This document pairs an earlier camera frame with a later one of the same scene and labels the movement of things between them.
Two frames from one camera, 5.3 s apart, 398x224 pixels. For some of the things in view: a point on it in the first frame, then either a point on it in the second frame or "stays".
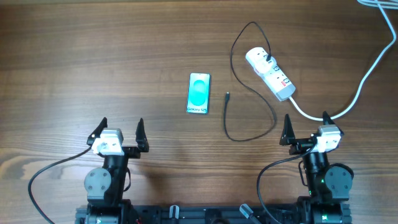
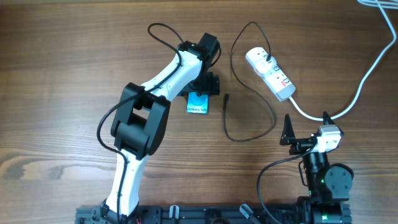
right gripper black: [288, 138] stays
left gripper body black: [131, 152] to [204, 83]
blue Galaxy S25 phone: [198, 95] stays
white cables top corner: [386, 4] stays
